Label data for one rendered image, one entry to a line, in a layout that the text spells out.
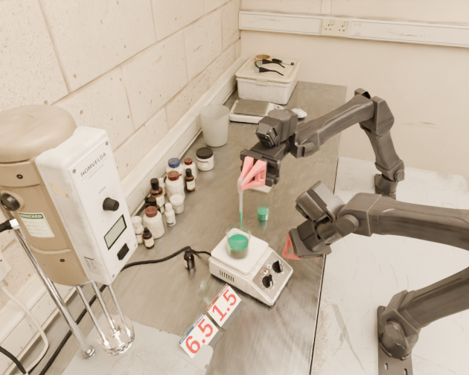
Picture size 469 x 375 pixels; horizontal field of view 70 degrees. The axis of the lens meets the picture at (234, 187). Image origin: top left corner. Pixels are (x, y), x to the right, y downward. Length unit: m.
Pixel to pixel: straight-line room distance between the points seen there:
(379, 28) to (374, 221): 1.53
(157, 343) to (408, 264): 0.73
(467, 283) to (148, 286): 0.73
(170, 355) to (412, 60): 1.89
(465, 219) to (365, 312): 0.43
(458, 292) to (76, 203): 0.62
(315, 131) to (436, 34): 1.32
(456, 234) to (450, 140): 1.82
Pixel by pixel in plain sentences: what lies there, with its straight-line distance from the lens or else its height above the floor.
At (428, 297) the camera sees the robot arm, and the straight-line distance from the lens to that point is 0.75.
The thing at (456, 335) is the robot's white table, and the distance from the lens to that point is 1.03.
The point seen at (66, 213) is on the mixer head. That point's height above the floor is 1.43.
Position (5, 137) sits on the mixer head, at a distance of 0.40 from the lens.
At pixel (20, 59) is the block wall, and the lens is 0.84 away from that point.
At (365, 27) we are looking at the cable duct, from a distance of 2.07.
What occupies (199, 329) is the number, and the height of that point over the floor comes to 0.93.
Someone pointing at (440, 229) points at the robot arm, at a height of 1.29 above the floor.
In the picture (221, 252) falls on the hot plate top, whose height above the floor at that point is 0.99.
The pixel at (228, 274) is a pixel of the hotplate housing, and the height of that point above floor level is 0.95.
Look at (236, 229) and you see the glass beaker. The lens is 0.89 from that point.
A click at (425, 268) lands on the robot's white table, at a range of 1.13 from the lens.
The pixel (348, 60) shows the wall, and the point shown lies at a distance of 2.17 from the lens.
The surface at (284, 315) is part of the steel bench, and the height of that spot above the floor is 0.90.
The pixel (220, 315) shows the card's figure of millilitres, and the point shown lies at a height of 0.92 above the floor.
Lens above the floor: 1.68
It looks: 39 degrees down
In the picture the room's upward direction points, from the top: straight up
